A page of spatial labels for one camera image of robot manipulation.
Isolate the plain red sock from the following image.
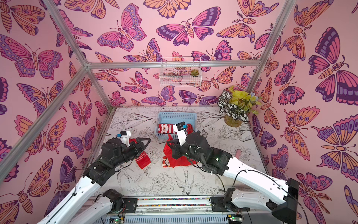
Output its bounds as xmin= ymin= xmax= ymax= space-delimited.
xmin=162 ymin=145 xmax=192 ymax=168

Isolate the potted plant in glass vase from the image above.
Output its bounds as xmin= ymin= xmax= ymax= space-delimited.
xmin=217 ymin=86 xmax=261 ymax=127

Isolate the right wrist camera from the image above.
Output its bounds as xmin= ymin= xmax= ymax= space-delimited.
xmin=173 ymin=122 xmax=187 ymax=146

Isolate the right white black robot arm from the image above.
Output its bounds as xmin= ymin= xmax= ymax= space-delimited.
xmin=167 ymin=132 xmax=299 ymax=224

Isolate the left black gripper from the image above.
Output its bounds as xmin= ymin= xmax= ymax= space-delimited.
xmin=112 ymin=138 xmax=151 ymax=169

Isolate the small green succulent plant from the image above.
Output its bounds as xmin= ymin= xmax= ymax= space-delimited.
xmin=190 ymin=69 xmax=200 ymax=76

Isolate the white wire wall basket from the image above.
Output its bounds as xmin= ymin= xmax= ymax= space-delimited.
xmin=158 ymin=56 xmax=202 ymax=88

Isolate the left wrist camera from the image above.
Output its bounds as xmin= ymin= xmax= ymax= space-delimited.
xmin=116 ymin=131 xmax=131 ymax=147

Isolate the red patterned christmas sock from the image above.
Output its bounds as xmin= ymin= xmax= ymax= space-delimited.
xmin=129 ymin=139 xmax=151 ymax=169

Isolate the light blue plastic basket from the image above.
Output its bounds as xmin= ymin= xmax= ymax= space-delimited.
xmin=155 ymin=112 xmax=197 ymax=141

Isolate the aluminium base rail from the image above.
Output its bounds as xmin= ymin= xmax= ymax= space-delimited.
xmin=55 ymin=194 xmax=294 ymax=224

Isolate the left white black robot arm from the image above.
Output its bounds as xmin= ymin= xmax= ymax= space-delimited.
xmin=40 ymin=135 xmax=151 ymax=224

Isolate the red white striped sock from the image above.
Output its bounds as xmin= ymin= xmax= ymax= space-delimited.
xmin=157 ymin=124 xmax=194 ymax=134

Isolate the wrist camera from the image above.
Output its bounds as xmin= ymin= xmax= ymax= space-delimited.
xmin=116 ymin=131 xmax=131 ymax=147
xmin=173 ymin=122 xmax=187 ymax=146

